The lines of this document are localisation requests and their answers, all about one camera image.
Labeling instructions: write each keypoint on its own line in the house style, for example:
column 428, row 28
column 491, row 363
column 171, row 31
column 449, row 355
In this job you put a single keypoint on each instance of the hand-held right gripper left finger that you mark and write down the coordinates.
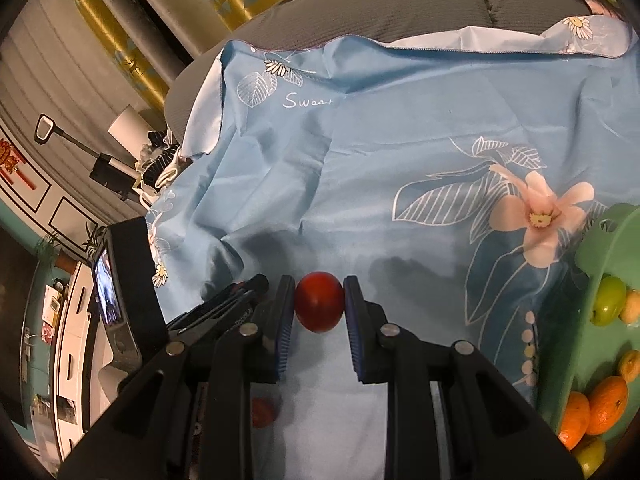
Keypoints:
column 285, row 330

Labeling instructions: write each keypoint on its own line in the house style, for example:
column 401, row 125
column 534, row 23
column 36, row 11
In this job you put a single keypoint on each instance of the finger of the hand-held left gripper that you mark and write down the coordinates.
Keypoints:
column 245, row 290
column 220, row 322

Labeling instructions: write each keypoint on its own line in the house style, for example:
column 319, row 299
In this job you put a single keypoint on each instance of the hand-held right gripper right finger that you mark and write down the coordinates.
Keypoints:
column 352, row 330

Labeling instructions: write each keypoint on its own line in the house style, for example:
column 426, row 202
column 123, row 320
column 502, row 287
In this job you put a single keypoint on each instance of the red round fruit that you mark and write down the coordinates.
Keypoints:
column 262, row 412
column 319, row 305

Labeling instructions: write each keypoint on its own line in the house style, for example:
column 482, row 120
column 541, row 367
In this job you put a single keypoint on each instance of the green plastic bowl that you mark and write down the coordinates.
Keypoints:
column 565, row 340

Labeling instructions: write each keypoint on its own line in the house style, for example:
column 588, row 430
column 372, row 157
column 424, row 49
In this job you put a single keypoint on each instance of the orange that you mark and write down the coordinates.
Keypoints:
column 575, row 422
column 607, row 405

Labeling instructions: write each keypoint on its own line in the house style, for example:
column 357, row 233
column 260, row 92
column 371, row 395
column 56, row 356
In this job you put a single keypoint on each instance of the white cabinet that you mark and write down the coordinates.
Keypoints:
column 75, row 350

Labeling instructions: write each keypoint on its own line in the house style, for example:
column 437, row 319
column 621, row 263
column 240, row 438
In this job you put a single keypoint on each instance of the black stick vacuum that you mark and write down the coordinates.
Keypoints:
column 107, row 172

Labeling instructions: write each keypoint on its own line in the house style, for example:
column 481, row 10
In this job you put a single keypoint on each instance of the black white cloth pile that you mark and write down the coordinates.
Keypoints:
column 160, row 160

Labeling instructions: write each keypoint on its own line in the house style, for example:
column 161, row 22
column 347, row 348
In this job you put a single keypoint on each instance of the white lampshade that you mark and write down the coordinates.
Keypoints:
column 127, row 130

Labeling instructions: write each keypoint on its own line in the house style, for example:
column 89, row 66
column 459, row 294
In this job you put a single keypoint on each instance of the grey curtain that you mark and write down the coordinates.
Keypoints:
column 65, row 75

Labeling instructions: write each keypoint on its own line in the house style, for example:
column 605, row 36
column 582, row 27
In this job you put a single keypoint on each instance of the light blue floral blanket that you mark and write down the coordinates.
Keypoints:
column 400, row 110

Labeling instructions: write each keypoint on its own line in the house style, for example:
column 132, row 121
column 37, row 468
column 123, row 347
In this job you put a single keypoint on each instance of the yellow patterned curtain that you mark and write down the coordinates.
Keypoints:
column 100, row 15

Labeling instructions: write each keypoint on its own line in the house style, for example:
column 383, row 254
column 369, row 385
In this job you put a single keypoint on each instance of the yellow green fruit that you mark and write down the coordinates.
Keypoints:
column 590, row 457

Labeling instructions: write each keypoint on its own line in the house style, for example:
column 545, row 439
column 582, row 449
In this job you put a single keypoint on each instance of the small yellow fruit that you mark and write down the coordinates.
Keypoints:
column 629, row 365
column 631, row 307

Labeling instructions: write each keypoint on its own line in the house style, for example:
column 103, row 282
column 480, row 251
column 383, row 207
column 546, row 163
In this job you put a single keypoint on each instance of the grey sofa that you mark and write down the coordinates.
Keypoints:
column 400, row 5

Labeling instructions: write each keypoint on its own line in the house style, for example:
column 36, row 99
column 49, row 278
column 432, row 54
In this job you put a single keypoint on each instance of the red knot wall ornament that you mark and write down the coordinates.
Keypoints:
column 10, row 160

